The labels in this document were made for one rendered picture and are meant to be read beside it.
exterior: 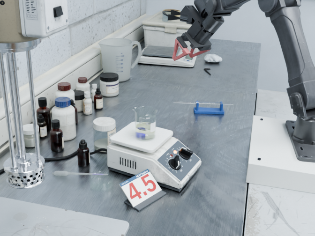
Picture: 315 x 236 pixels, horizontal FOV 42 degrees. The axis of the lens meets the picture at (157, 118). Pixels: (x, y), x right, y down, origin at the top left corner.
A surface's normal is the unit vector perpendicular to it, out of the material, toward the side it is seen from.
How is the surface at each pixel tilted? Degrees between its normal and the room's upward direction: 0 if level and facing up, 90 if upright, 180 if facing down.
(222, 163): 0
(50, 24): 90
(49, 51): 90
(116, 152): 90
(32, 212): 0
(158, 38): 93
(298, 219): 0
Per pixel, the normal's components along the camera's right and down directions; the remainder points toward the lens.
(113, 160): -0.46, 0.35
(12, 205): 0.04, -0.91
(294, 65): -0.90, 0.04
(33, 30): -0.25, 0.39
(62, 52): 0.97, 0.13
